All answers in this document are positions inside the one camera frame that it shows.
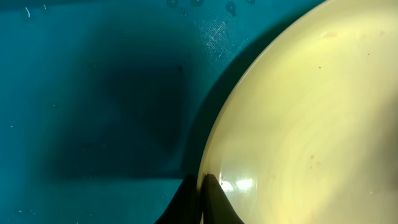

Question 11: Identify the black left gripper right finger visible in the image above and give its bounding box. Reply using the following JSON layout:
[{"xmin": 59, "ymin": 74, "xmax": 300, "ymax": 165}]
[{"xmin": 201, "ymin": 174, "xmax": 244, "ymax": 224}]

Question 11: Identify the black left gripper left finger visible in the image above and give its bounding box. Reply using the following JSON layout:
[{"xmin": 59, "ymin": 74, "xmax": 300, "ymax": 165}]
[{"xmin": 155, "ymin": 175, "xmax": 201, "ymax": 224}]

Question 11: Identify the yellow plate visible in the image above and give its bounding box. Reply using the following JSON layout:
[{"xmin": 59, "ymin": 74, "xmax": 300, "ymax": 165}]
[{"xmin": 198, "ymin": 0, "xmax": 397, "ymax": 224}]

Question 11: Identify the blue plastic tray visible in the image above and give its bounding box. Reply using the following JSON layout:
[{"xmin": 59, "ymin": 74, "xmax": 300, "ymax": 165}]
[{"xmin": 1, "ymin": 1, "xmax": 317, "ymax": 223}]

